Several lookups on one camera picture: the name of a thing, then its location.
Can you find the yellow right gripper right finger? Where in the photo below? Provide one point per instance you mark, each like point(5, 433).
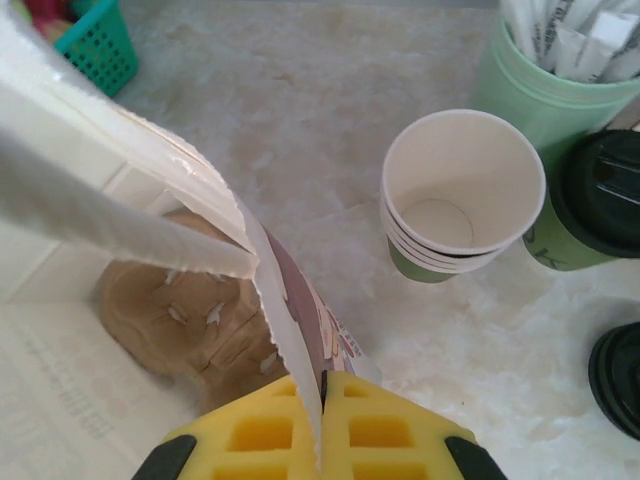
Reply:
point(390, 440)

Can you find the white printed paper bag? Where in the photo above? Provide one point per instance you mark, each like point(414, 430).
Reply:
point(50, 325)

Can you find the teal plastic basket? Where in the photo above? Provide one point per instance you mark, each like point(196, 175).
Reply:
point(131, 65)

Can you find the green paper cup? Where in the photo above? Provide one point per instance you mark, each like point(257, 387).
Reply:
point(450, 165)
point(555, 245)
point(411, 250)
point(425, 272)
point(410, 241)

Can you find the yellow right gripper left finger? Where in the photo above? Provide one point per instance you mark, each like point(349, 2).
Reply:
point(250, 440)

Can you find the mint green straw holder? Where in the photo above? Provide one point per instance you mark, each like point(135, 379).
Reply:
point(525, 100)

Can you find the black cup lid stack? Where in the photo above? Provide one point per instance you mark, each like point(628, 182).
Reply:
point(620, 380)

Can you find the black plastic cup lid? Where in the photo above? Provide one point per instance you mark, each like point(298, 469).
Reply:
point(600, 200)

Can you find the brown cardboard cup tray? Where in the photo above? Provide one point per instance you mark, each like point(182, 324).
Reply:
point(165, 300)

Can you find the red toy fruit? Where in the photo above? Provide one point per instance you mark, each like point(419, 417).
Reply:
point(50, 12)

